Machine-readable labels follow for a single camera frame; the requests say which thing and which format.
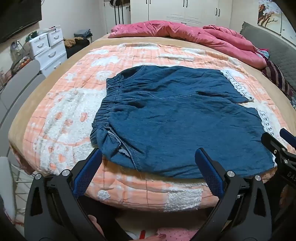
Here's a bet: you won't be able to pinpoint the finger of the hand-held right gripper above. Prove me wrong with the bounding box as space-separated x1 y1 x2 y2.
261 132 296 161
279 128 296 149

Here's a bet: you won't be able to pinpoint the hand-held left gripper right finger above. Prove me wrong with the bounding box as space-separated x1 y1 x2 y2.
191 148 273 241

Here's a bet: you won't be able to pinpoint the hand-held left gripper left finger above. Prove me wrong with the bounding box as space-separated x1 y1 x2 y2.
24 148 109 241

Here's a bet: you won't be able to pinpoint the blue denim pants lace trim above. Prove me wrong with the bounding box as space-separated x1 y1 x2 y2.
90 65 278 179

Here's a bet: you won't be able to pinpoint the person's bare foot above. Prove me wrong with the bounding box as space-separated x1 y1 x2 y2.
87 215 105 235

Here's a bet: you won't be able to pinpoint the orange and white fluffy blanket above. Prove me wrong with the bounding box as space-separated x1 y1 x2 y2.
26 43 289 212

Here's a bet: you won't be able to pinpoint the dark striped cloth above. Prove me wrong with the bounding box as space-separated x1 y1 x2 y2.
261 60 294 98

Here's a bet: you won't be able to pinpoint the person's pink dotted clothing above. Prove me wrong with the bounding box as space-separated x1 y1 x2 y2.
157 228 200 241

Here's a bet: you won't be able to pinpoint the beige bed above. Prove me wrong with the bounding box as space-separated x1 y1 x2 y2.
8 32 296 176

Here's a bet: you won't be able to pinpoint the grey quilted headboard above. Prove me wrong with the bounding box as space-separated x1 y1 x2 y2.
239 22 296 98

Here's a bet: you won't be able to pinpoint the grey chair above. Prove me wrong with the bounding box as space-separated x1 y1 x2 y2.
0 59 47 127

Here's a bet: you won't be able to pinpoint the white drawer chest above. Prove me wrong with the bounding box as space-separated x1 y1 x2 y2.
34 44 68 77

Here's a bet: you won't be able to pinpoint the black stool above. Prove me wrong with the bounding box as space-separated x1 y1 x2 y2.
66 38 90 59

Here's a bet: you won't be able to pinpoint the pink comforter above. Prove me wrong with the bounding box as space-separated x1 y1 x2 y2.
107 20 267 69

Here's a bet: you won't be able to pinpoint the small white drawer box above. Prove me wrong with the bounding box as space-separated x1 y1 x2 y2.
29 32 51 57
47 25 64 47

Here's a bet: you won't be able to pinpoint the pile of folded clothes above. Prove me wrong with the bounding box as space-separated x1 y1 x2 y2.
74 29 93 39

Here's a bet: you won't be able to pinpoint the dark hanging clothes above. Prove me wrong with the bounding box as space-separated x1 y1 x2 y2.
109 0 130 25

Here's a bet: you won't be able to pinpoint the white wardrobe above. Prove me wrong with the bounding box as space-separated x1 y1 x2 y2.
129 0 232 28

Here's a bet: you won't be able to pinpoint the black television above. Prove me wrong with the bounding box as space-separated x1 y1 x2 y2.
0 0 42 44

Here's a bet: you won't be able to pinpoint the white wire rack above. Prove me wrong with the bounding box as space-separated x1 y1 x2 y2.
9 162 36 209

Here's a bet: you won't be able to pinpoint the tree print wall poster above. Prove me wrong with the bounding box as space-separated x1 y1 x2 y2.
257 0 283 29

